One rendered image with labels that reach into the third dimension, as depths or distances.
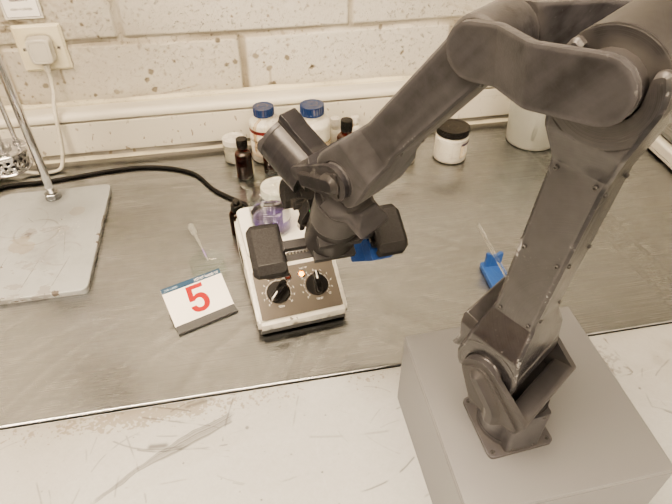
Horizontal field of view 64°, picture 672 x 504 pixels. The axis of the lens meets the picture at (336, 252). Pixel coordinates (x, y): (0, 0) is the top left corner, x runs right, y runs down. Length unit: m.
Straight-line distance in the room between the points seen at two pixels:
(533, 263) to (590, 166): 0.09
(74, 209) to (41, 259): 0.14
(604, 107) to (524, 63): 0.05
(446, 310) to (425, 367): 0.23
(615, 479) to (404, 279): 0.42
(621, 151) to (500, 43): 0.09
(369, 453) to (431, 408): 0.13
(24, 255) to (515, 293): 0.80
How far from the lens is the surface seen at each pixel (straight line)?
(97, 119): 1.21
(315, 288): 0.76
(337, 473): 0.66
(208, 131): 1.20
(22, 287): 0.95
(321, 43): 1.19
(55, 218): 1.08
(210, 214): 1.01
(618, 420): 0.62
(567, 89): 0.30
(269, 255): 0.61
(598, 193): 0.34
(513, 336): 0.44
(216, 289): 0.82
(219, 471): 0.67
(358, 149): 0.45
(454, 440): 0.56
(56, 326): 0.88
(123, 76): 1.21
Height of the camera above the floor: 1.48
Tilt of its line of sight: 40 degrees down
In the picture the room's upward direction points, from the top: straight up
